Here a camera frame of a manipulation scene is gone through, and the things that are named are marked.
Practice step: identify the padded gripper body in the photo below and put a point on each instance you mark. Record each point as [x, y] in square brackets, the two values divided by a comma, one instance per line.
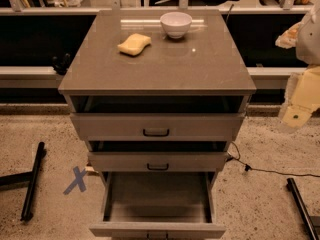
[309, 44]

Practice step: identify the grey bottom drawer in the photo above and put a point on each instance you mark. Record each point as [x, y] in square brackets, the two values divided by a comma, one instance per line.
[158, 205]

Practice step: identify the grey drawer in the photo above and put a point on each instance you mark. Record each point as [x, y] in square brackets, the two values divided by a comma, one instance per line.
[158, 205]
[156, 127]
[157, 161]

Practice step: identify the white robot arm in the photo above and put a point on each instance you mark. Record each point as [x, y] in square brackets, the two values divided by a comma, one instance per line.
[305, 37]

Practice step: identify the grey drawer cabinet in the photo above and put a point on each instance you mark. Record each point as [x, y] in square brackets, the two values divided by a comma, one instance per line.
[200, 73]

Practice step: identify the grey middle drawer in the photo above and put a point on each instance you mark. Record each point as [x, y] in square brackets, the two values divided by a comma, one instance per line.
[157, 161]

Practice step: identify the grey top drawer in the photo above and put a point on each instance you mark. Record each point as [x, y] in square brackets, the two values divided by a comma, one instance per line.
[156, 127]

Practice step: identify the black stand leg right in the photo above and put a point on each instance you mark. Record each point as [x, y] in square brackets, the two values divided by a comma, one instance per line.
[311, 223]

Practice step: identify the black stand leg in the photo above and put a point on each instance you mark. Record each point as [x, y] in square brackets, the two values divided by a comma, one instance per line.
[311, 223]
[30, 178]

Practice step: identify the white ceramic bowl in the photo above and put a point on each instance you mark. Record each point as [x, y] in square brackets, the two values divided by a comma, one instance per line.
[176, 24]

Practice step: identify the yellow sponge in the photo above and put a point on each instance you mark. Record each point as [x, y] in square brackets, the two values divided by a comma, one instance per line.
[134, 44]

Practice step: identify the blue tape cross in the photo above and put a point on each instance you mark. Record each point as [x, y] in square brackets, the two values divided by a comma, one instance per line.
[77, 182]

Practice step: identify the black stand leg left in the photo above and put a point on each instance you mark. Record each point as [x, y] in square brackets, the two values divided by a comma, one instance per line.
[30, 178]

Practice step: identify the black clamp on rail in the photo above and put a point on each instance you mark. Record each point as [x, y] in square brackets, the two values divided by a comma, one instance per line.
[61, 66]

